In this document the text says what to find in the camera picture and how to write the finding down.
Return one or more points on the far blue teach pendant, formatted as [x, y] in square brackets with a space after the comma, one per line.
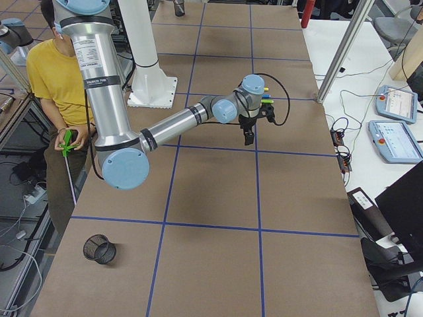
[397, 103]

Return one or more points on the blue teach pendant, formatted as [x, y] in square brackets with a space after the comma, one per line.
[395, 142]
[397, 103]

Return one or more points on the red cylinder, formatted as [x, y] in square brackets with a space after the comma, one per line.
[307, 12]

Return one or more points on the black box with white label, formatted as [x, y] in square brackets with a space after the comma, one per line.
[369, 216]

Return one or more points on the green highlighter marker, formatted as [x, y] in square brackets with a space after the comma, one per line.
[268, 101]

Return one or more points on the aluminium frame post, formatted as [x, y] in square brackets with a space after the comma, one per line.
[347, 40]

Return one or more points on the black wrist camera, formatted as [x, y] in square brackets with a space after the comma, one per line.
[267, 111]

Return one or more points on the green hand controller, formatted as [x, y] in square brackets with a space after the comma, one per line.
[67, 145]

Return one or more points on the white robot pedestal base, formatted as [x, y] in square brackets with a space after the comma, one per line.
[150, 86]

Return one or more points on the person in yellow shirt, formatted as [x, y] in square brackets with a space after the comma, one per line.
[55, 79]

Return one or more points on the black mesh pen cup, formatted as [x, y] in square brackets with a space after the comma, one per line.
[98, 248]

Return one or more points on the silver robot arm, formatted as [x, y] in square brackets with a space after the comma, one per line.
[14, 34]
[122, 152]

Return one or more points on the near blue teach pendant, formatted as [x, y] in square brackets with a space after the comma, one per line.
[395, 142]

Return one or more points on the grey office chair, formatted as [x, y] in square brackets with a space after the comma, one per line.
[399, 29]

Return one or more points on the black monitor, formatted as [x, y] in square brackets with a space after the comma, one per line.
[401, 206]

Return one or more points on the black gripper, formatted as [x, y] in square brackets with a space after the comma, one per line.
[247, 122]

